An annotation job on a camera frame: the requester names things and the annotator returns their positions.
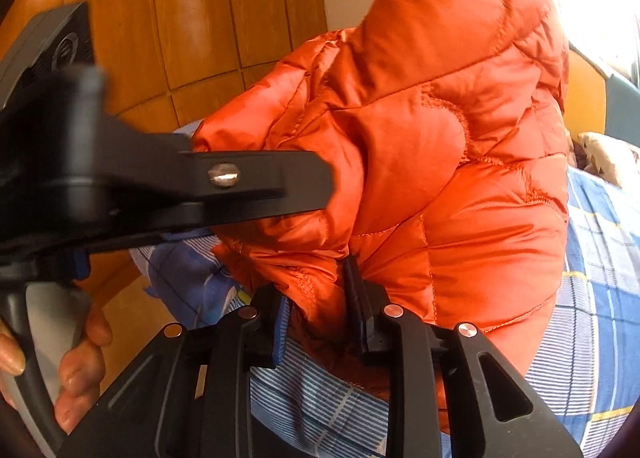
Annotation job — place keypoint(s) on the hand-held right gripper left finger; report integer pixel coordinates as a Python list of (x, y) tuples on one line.
[(277, 335)]

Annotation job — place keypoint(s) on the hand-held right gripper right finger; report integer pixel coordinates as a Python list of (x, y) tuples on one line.
[(359, 328)]

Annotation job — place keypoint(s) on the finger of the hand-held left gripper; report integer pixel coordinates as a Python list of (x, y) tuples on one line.
[(260, 178), (190, 223)]

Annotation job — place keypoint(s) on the orange puffer jacket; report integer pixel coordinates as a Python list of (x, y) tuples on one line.
[(425, 113)]

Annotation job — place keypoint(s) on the person's left hand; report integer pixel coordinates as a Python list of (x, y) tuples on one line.
[(85, 368)]

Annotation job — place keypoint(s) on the wooden wardrobe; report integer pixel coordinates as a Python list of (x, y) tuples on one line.
[(175, 13)]

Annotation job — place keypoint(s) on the white printed pillow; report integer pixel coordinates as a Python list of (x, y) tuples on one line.
[(612, 156)]

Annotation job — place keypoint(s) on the grey yellow blue headboard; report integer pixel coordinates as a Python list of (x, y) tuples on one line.
[(620, 103)]

